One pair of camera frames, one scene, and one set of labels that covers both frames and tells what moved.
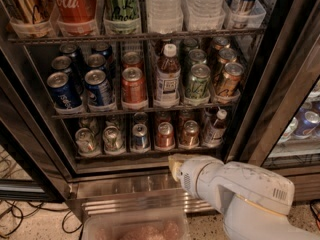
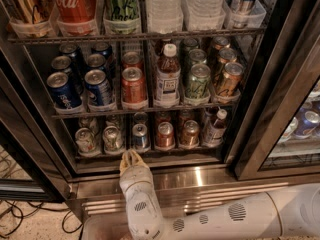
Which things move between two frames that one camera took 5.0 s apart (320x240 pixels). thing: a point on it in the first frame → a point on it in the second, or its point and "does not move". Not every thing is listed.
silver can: [113, 141] does not move
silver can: [90, 123] does not move
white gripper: [197, 180] → [134, 178]
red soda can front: [133, 86] does not move
